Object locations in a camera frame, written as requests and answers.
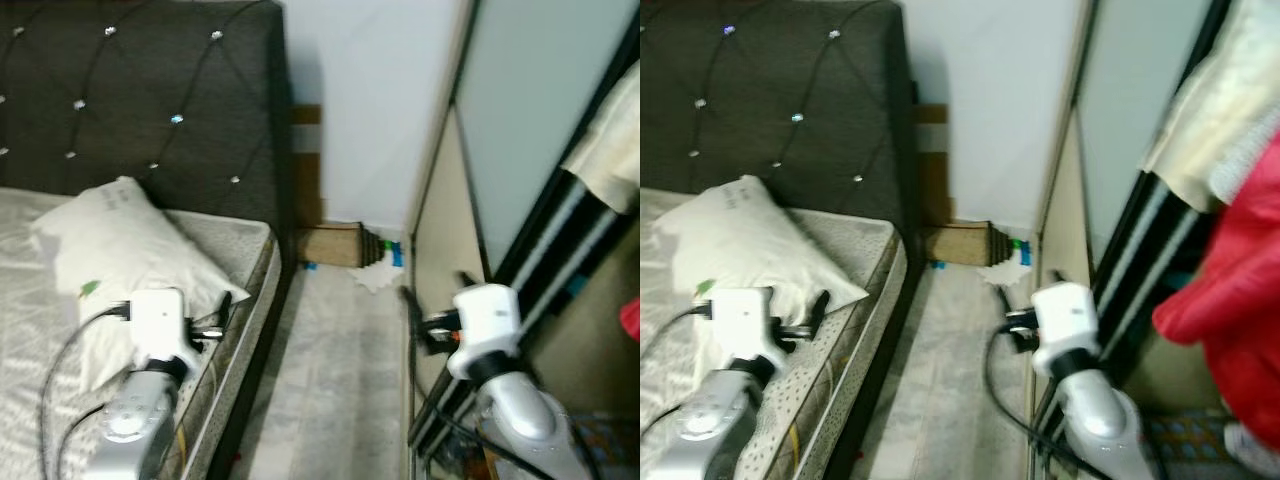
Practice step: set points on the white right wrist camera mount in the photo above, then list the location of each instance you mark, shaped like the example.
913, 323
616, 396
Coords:
485, 320
1065, 318

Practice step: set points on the brown wooden box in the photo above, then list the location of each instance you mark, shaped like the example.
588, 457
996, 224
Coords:
955, 243
330, 245

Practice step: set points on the beige wardrobe with glass door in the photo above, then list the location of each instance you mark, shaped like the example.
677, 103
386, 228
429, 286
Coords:
530, 100
1130, 100

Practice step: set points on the white pillow with tree print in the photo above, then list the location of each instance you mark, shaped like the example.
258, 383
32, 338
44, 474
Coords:
740, 240
110, 240

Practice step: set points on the dark tufted headboard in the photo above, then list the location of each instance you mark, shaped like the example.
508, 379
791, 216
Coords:
150, 90
790, 80

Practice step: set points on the small blue object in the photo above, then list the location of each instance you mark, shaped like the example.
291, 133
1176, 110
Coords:
1024, 252
396, 254

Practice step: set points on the red garment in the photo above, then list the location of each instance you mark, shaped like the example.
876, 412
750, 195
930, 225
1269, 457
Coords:
632, 320
1240, 290

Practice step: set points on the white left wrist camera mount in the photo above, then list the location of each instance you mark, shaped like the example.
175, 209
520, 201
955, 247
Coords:
740, 318
155, 320

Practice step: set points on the cream hanging cloth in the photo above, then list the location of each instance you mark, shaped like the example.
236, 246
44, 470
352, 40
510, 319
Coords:
610, 150
1210, 110

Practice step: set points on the brown wooden plank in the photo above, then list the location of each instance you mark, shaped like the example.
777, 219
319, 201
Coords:
932, 180
308, 180

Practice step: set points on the white crumpled paper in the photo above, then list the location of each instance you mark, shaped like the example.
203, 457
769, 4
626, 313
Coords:
1005, 268
378, 272

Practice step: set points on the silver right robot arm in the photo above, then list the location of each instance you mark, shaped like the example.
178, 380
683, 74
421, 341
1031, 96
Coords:
1100, 420
525, 420

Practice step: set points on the grey quilted mattress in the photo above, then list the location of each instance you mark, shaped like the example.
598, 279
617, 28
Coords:
880, 250
15, 300

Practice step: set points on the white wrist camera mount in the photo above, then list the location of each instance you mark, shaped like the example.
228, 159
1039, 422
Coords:
155, 320
485, 320
740, 318
1065, 318

